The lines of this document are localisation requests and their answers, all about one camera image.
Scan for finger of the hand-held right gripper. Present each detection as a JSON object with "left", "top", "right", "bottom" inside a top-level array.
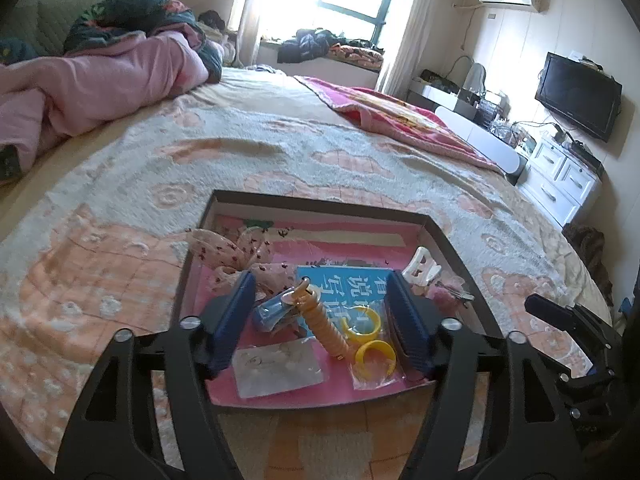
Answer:
[
  {"left": 524, "top": 292, "right": 624, "bottom": 362},
  {"left": 556, "top": 366, "right": 617, "bottom": 397}
]

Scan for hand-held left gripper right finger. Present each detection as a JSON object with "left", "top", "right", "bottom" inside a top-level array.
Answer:
[{"left": 384, "top": 269, "right": 584, "bottom": 480}]

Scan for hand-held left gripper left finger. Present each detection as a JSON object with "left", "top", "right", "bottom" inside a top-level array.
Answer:
[{"left": 54, "top": 269, "right": 258, "bottom": 480}]

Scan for white hair claw clip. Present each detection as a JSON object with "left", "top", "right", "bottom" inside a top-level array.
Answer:
[{"left": 402, "top": 246, "right": 444, "bottom": 286}]

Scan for floral fabric hair bow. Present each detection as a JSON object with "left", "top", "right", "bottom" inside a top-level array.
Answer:
[{"left": 187, "top": 227, "right": 301, "bottom": 297}]

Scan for spiral coil wrist keychain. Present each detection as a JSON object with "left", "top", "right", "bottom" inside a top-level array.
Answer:
[{"left": 281, "top": 280, "right": 352, "bottom": 362}]

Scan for dark cardboard box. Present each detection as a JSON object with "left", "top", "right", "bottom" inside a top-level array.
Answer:
[{"left": 170, "top": 189, "right": 504, "bottom": 414}]

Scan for blue hair clip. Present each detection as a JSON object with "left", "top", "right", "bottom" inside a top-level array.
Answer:
[{"left": 252, "top": 287, "right": 302, "bottom": 334}]

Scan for yellow open bangle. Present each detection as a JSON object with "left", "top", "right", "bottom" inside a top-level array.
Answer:
[
  {"left": 354, "top": 340, "right": 399, "bottom": 379},
  {"left": 345, "top": 307, "right": 384, "bottom": 344}
]

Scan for pink fuzzy hair clip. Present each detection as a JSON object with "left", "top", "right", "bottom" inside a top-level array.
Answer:
[{"left": 425, "top": 277, "right": 474, "bottom": 311}]

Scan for yellow rings in bag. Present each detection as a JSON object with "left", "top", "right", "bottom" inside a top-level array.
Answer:
[{"left": 349, "top": 305, "right": 407, "bottom": 392}]

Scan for brown clothing heap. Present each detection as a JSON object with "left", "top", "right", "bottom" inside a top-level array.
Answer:
[{"left": 562, "top": 224, "right": 614, "bottom": 307}]

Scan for clear plastic earring bag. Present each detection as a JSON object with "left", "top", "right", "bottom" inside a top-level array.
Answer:
[{"left": 232, "top": 342, "right": 325, "bottom": 400}]

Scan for white drawer cabinet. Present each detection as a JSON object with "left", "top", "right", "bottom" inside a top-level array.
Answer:
[{"left": 517, "top": 137, "right": 604, "bottom": 229}]

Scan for black set-top box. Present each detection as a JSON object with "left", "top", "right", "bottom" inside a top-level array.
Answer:
[{"left": 562, "top": 140, "right": 604, "bottom": 174}]

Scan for white desk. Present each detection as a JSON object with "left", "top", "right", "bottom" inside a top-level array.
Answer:
[{"left": 407, "top": 82, "right": 529, "bottom": 187}]

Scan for red pink printed blanket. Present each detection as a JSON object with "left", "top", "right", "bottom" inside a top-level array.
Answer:
[{"left": 292, "top": 75, "right": 507, "bottom": 177}]

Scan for black flat television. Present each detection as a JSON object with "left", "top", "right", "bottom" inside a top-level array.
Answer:
[{"left": 534, "top": 51, "right": 624, "bottom": 144}]

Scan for pink quilt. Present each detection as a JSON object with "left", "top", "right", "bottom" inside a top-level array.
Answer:
[{"left": 0, "top": 35, "right": 212, "bottom": 172}]

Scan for floral window seat cushion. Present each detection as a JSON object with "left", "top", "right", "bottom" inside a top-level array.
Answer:
[{"left": 327, "top": 42, "right": 387, "bottom": 69}]

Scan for beige pillow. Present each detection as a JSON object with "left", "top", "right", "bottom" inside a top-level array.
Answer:
[{"left": 197, "top": 10, "right": 239, "bottom": 69}]

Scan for dark clothes pile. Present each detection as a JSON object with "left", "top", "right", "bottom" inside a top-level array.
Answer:
[{"left": 276, "top": 29, "right": 342, "bottom": 65}]

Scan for sheer white curtain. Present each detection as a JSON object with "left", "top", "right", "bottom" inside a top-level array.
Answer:
[
  {"left": 235, "top": 0, "right": 274, "bottom": 69},
  {"left": 375, "top": 0, "right": 454, "bottom": 97}
]

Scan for dark floral quilt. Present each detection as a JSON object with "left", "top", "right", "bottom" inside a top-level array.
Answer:
[{"left": 0, "top": 0, "right": 227, "bottom": 86}]

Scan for green quilted headboard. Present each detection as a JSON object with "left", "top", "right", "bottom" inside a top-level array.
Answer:
[{"left": 0, "top": 0, "right": 117, "bottom": 61}]

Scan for wire desk rack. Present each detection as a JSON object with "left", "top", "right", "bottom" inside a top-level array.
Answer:
[{"left": 475, "top": 92, "right": 512, "bottom": 127}]

